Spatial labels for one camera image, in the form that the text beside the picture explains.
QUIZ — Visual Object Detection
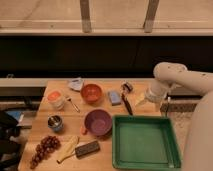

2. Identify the white blue towel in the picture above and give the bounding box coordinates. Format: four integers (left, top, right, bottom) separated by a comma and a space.
68, 78, 84, 91

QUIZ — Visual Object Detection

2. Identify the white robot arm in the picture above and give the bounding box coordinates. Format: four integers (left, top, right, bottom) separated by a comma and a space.
136, 62, 213, 171

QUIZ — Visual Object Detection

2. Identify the green plastic tray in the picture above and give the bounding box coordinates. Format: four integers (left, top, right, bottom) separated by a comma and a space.
112, 115, 181, 171

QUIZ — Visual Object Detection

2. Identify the black dish brush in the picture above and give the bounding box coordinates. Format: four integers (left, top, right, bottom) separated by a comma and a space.
121, 82, 133, 115

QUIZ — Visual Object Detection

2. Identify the blue sponge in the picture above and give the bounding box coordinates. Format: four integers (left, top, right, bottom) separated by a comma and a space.
108, 91, 121, 106

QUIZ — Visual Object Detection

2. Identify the purple bowl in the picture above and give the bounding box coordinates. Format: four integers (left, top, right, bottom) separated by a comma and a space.
84, 109, 112, 136

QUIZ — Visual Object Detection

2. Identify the orange bowl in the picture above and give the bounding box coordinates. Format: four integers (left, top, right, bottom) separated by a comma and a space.
80, 84, 102, 104

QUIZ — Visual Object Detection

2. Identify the small orange carrot piece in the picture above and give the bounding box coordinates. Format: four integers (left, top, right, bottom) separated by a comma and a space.
80, 126, 87, 135

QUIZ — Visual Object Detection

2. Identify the dark grey sponge block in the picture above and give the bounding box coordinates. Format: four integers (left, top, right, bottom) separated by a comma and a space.
75, 141, 100, 158

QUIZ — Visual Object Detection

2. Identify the metal spoon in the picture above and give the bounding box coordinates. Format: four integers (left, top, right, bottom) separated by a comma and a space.
65, 96, 80, 113

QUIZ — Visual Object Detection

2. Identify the white cup orange lid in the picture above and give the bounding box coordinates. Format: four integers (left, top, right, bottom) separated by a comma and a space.
47, 91, 65, 110

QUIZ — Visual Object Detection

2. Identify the blue metal cup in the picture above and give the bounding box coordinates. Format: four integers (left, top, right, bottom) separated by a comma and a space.
48, 115, 63, 132

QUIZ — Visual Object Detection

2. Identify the bunch of red grapes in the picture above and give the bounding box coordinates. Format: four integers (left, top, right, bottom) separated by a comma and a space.
30, 136, 61, 169

